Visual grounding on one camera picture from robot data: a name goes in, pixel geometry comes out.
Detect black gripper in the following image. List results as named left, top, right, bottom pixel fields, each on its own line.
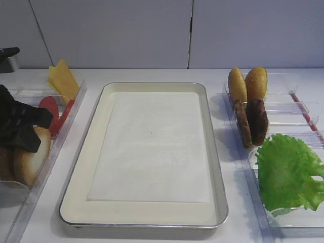
left=1, top=85, right=53, bottom=152

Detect thin red tomato slice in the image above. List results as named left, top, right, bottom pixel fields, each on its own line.
left=53, top=100, right=75, bottom=136

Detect yellow cheese slices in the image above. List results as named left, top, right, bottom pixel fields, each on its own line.
left=48, top=59, right=79, bottom=106

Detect left meat patty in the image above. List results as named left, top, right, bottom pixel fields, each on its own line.
left=233, top=99, right=252, bottom=148

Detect meat patty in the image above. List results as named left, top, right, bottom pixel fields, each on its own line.
left=246, top=98, right=268, bottom=146
left=233, top=99, right=252, bottom=148

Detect right meat patty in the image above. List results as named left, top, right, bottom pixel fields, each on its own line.
left=246, top=98, right=268, bottom=146

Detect green lettuce leaf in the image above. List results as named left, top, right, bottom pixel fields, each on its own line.
left=256, top=134, right=323, bottom=211

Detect left clear acrylic rack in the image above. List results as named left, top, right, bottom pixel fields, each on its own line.
left=1, top=81, right=87, bottom=242

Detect clear acrylic rack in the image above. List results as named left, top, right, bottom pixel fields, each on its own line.
left=222, top=72, right=324, bottom=243
left=1, top=81, right=87, bottom=242

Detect white parchment paper sheet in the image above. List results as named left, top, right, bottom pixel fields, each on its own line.
left=88, top=92, right=210, bottom=203

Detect metal baking tray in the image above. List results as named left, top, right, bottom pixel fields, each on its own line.
left=59, top=83, right=228, bottom=228

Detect left bun half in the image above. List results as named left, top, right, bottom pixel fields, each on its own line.
left=227, top=67, right=247, bottom=103

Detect bun half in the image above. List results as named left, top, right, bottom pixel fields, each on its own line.
left=245, top=66, right=268, bottom=101
left=227, top=67, right=247, bottom=103

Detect right bun half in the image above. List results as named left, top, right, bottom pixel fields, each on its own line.
left=245, top=66, right=268, bottom=101

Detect right clear acrylic rack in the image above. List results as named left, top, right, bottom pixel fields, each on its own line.
left=222, top=72, right=324, bottom=243

